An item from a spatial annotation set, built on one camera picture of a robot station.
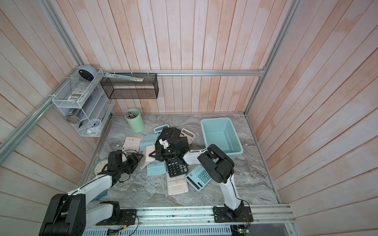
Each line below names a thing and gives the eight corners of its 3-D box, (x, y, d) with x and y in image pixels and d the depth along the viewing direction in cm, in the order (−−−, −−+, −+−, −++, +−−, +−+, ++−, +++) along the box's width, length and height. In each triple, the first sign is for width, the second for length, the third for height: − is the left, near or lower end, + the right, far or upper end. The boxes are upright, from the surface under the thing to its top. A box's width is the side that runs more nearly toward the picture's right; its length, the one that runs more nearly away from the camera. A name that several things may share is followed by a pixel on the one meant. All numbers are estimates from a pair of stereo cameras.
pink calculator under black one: (165, 194, 82) (164, 193, 80) (167, 173, 90) (166, 171, 87) (188, 194, 82) (188, 193, 80) (188, 173, 90) (188, 171, 87)
